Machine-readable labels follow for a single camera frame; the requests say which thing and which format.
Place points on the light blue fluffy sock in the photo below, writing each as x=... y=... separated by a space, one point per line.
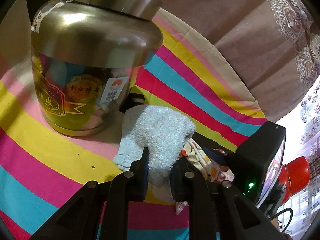
x=162 y=131

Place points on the black fabric pouch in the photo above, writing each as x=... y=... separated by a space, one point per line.
x=132 y=100

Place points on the striped colourful tablecloth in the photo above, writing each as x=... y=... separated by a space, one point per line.
x=41 y=169

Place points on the red thermos bottle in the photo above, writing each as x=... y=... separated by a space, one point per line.
x=295 y=176

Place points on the glass jar gold lid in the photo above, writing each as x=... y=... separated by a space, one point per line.
x=83 y=53

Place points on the right human hand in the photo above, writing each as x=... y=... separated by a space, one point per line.
x=275 y=222

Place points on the floral lace curtain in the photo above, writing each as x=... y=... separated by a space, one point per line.
x=302 y=139

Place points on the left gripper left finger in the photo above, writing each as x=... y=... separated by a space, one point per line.
x=99 y=210

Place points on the black tracker camera module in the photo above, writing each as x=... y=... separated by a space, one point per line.
x=257 y=162

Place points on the cartoon print cream cloth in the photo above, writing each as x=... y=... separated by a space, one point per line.
x=209 y=168

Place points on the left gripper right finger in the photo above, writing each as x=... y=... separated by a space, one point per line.
x=217 y=211

